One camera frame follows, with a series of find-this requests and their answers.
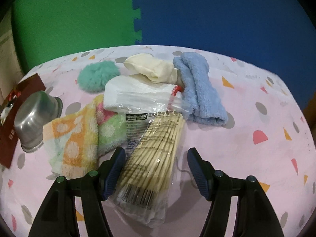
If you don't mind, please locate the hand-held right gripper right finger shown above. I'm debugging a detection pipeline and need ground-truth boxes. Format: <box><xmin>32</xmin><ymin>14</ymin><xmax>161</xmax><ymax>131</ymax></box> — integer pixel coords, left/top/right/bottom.
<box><xmin>187</xmin><ymin>147</ymin><xmax>282</xmax><ymax>237</ymax></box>

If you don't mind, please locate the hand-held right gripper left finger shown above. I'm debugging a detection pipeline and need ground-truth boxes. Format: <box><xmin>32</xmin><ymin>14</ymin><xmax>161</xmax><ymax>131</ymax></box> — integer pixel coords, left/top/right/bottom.
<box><xmin>28</xmin><ymin>147</ymin><xmax>127</xmax><ymax>237</ymax></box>

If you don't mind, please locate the clear packet of bamboo sticks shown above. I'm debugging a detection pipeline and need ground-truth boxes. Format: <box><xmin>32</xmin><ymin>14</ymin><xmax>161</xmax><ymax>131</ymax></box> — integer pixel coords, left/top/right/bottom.
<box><xmin>109</xmin><ymin>91</ymin><xmax>191</xmax><ymax>228</ymax></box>

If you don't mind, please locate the red metal tin box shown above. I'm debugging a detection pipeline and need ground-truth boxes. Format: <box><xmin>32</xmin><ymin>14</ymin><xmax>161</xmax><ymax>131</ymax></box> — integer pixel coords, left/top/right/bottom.
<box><xmin>0</xmin><ymin>73</ymin><xmax>46</xmax><ymax>169</ymax></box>

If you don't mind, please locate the cream satin scrunchie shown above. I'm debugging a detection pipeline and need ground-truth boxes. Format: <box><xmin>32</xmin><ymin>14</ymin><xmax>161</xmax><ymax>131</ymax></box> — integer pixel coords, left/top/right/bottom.
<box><xmin>123</xmin><ymin>54</ymin><xmax>179</xmax><ymax>84</ymax></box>

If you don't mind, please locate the orange and green dotted towel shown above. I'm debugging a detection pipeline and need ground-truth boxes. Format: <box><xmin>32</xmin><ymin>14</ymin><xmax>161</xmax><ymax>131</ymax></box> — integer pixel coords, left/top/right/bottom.
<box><xmin>42</xmin><ymin>94</ymin><xmax>127</xmax><ymax>179</ymax></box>

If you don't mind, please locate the blue fluffy towel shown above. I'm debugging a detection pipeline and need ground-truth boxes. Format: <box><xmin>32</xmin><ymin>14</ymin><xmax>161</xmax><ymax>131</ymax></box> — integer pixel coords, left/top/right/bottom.
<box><xmin>172</xmin><ymin>52</ymin><xmax>228</xmax><ymax>126</ymax></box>

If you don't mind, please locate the steel bowl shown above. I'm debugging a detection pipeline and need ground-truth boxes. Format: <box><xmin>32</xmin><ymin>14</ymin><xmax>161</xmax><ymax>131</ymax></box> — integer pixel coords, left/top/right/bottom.
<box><xmin>14</xmin><ymin>90</ymin><xmax>63</xmax><ymax>152</ymax></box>

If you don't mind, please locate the green fluffy scrunchie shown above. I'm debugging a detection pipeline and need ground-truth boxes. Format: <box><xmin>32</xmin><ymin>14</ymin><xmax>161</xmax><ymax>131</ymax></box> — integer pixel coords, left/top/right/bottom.
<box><xmin>78</xmin><ymin>61</ymin><xmax>120</xmax><ymax>93</ymax></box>

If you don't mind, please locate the orange foam mat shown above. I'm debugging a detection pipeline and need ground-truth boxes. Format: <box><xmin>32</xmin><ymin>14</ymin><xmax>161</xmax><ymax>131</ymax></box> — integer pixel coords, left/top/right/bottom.
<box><xmin>302</xmin><ymin>96</ymin><xmax>316</xmax><ymax>121</ymax></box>

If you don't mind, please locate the green foam mat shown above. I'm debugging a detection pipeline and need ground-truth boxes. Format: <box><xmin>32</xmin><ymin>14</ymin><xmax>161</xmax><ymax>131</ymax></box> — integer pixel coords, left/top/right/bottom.
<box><xmin>11</xmin><ymin>0</ymin><xmax>144</xmax><ymax>74</ymax></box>

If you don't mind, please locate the blue foam mat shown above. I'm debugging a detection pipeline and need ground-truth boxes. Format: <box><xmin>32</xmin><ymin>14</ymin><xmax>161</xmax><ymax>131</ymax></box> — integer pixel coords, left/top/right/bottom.
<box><xmin>131</xmin><ymin>0</ymin><xmax>316</xmax><ymax>111</ymax></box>

